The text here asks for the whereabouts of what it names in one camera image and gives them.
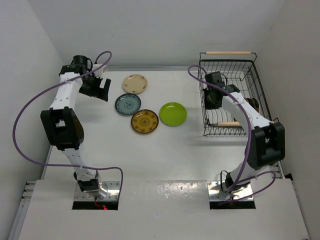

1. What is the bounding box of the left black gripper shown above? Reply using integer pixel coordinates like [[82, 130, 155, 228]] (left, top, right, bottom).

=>
[[79, 73, 110, 102]]

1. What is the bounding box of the yellow patterned plate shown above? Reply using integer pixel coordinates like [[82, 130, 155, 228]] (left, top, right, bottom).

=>
[[130, 109, 160, 135], [246, 98, 256, 108]]

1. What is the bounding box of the black plate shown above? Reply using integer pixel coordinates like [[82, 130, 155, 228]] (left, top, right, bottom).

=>
[[251, 98, 260, 112]]

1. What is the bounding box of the lime green plate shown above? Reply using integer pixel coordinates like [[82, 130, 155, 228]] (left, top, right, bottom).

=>
[[159, 102, 188, 127]]

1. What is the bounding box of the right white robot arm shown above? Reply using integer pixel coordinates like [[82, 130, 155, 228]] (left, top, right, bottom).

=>
[[205, 71, 285, 192]]

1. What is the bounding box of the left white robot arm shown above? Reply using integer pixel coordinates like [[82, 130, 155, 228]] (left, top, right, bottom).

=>
[[40, 55, 111, 200]]

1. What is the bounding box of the blue patterned plate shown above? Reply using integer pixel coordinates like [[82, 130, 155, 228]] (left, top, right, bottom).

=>
[[114, 93, 142, 116]]

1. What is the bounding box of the beige floral plate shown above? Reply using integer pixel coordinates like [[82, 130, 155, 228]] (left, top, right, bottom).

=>
[[122, 74, 148, 94]]

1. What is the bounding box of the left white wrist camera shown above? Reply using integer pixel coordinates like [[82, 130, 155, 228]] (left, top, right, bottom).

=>
[[92, 63, 108, 77]]

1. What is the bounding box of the black wire dish rack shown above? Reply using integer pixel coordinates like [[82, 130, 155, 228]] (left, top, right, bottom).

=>
[[197, 52, 278, 136]]

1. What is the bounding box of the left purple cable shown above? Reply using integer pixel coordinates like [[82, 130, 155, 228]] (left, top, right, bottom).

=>
[[12, 51, 124, 193]]

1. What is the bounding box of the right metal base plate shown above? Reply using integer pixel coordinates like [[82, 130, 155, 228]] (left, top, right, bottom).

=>
[[207, 180, 254, 202]]

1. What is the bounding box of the metal base plate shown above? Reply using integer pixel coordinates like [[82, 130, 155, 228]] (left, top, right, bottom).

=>
[[207, 180, 254, 202], [73, 181, 120, 202]]

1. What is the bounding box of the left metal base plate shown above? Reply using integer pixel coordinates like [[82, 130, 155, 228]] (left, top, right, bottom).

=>
[[73, 181, 120, 202]]

